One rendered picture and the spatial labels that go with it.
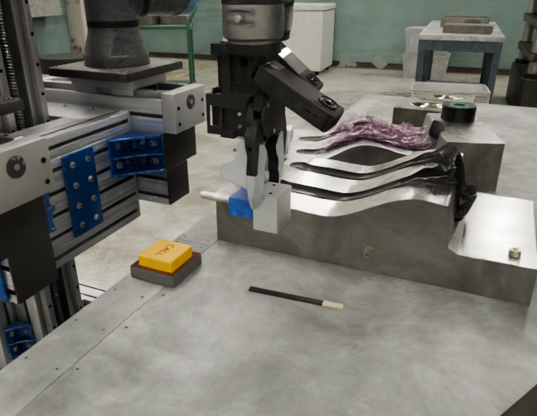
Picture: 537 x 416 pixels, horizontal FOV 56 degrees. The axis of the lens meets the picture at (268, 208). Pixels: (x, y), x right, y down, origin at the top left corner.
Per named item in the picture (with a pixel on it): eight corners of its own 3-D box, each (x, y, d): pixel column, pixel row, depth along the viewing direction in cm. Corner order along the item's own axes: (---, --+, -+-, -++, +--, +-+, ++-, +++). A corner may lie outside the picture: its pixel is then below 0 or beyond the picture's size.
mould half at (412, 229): (217, 239, 90) (214, 167, 85) (275, 189, 112) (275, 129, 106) (529, 306, 71) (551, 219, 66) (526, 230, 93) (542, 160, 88)
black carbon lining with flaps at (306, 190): (262, 196, 90) (262, 144, 86) (295, 168, 103) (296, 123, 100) (471, 233, 77) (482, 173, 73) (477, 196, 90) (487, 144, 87)
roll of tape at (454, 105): (478, 118, 125) (481, 103, 124) (468, 125, 120) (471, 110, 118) (446, 113, 130) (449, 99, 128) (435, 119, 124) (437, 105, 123)
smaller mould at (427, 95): (416, 115, 173) (419, 98, 170) (423, 108, 184) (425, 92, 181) (470, 121, 167) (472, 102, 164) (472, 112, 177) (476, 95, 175)
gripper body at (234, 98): (233, 125, 73) (231, 36, 68) (289, 132, 70) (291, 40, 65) (206, 139, 66) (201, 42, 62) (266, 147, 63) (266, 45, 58)
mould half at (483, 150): (266, 182, 116) (266, 135, 111) (278, 148, 139) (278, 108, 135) (496, 192, 110) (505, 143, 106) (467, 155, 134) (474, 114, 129)
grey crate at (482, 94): (408, 116, 417) (411, 89, 408) (409, 106, 452) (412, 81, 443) (486, 121, 402) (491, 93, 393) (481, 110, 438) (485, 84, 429)
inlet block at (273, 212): (194, 217, 74) (192, 182, 72) (211, 205, 78) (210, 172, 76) (277, 234, 69) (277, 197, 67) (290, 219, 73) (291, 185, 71)
